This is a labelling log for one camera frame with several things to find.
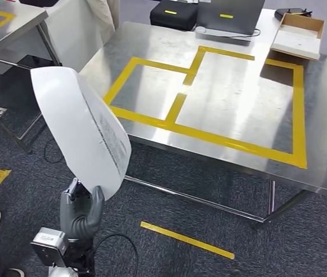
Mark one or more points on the white curved plastic part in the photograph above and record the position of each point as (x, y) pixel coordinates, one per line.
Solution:
(76, 126)

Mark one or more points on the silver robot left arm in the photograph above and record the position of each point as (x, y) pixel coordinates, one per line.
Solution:
(62, 273)

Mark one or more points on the steel workbench table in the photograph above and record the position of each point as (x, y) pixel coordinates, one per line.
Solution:
(22, 19)
(158, 42)

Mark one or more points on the black carry case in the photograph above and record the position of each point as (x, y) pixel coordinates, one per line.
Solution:
(174, 19)

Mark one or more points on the grey laptop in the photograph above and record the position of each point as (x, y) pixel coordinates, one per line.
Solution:
(229, 23)

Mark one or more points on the cardboard tray box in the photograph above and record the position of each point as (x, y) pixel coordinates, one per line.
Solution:
(296, 42)

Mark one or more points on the black pouch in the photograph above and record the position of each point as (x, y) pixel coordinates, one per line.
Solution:
(285, 13)

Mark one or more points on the black rounded object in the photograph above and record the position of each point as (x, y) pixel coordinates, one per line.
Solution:
(39, 2)

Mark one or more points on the small white floor plate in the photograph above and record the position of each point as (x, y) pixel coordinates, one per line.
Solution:
(0, 112)

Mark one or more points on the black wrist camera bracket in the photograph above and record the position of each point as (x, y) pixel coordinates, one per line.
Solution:
(79, 254)

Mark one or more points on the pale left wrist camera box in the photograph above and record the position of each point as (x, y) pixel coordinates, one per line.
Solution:
(49, 246)

